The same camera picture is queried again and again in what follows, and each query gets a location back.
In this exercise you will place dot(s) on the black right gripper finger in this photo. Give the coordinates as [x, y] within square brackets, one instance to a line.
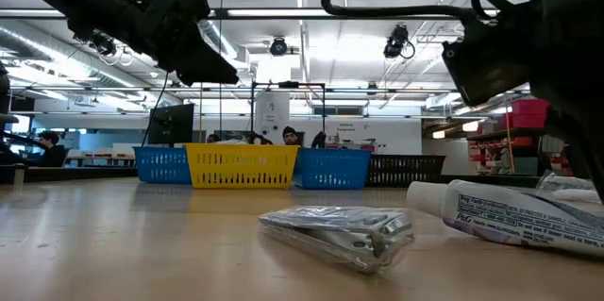
[590, 140]

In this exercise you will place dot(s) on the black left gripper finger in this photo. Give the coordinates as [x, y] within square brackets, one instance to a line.
[198, 60]

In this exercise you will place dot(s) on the blue white toothbrush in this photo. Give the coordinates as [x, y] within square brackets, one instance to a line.
[566, 185]

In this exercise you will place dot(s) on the small white toothpaste tube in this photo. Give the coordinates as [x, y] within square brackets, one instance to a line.
[509, 218]

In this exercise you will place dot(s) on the silver nail clipper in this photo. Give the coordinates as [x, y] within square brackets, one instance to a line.
[340, 239]

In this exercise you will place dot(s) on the red plastic storage bin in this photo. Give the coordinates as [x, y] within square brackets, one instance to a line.
[528, 106]
[526, 121]

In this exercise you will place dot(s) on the black computer monitor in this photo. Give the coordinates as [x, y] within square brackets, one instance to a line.
[172, 124]

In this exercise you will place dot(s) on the black storage shelf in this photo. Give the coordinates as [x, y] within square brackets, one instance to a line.
[514, 132]

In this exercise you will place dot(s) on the person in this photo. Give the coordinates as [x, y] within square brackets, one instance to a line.
[53, 155]
[213, 138]
[291, 137]

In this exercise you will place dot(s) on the black overhead light bar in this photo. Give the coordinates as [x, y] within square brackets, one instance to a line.
[273, 12]

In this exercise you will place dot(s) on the blue plastic basket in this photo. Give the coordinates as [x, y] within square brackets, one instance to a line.
[160, 165]
[332, 169]

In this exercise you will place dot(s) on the yellow plastic basket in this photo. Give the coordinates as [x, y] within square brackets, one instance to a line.
[240, 166]

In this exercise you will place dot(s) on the black plastic basket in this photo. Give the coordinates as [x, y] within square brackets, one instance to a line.
[406, 170]

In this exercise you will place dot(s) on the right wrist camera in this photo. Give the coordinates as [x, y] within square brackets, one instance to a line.
[491, 55]

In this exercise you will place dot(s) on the black aluminium table frame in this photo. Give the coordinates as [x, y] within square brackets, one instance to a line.
[94, 173]

